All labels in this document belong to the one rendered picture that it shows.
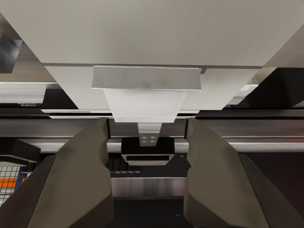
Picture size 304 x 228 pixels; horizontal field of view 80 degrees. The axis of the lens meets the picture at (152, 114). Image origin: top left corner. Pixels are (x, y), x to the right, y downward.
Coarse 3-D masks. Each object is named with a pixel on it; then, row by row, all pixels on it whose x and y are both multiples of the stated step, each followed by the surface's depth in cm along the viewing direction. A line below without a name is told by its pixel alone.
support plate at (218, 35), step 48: (0, 0) 10; (48, 0) 10; (96, 0) 10; (144, 0) 10; (192, 0) 10; (240, 0) 10; (288, 0) 10; (48, 48) 13; (96, 48) 13; (144, 48) 13; (192, 48) 13; (240, 48) 13; (96, 96) 20; (192, 96) 20
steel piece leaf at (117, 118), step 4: (116, 116) 24; (120, 116) 24; (124, 116) 24; (128, 116) 24; (132, 116) 25; (136, 116) 25; (140, 116) 25; (144, 116) 25; (148, 116) 25; (152, 116) 25; (156, 116) 25; (160, 116) 25; (164, 116) 25; (168, 116) 25; (172, 116) 25; (116, 120) 26; (120, 120) 26; (124, 120) 26; (128, 120) 26; (132, 120) 26; (136, 120) 26; (140, 120) 26; (144, 120) 26; (148, 120) 26; (152, 120) 26; (156, 120) 26; (160, 120) 26; (164, 120) 26; (168, 120) 26; (172, 120) 26
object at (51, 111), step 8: (48, 96) 24; (56, 96) 24; (64, 96) 24; (48, 104) 23; (56, 104) 23; (64, 104) 23; (72, 104) 23; (48, 112) 24; (56, 112) 24; (64, 112) 24; (72, 112) 24; (80, 112) 24; (88, 112) 24
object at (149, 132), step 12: (144, 132) 30; (156, 132) 30; (132, 144) 41; (144, 144) 39; (156, 144) 39; (168, 144) 41; (132, 156) 41; (144, 156) 41; (156, 156) 41; (168, 156) 41
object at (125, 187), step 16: (112, 192) 21; (128, 192) 21; (144, 192) 21; (160, 192) 21; (176, 192) 21; (128, 208) 19; (144, 208) 19; (160, 208) 20; (176, 208) 20; (112, 224) 19; (128, 224) 19; (144, 224) 19; (160, 224) 19; (176, 224) 19
